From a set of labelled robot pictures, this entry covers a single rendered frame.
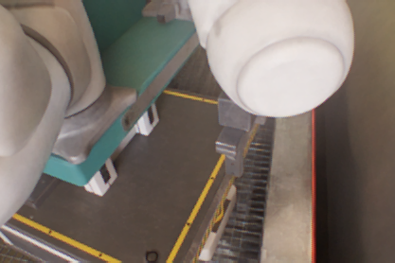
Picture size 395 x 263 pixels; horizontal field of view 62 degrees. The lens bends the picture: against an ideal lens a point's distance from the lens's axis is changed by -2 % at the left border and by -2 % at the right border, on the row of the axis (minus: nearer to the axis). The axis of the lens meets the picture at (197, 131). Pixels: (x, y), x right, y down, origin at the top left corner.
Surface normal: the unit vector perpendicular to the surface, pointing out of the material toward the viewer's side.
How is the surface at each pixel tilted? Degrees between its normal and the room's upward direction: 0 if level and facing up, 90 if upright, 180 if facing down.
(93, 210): 0
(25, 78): 97
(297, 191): 0
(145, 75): 0
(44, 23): 54
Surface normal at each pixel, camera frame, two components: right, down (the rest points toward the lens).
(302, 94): 0.05, 0.79
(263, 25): -0.42, -0.07
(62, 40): 0.93, -0.15
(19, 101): 0.99, 0.10
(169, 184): -0.08, -0.71
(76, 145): 0.02, -0.54
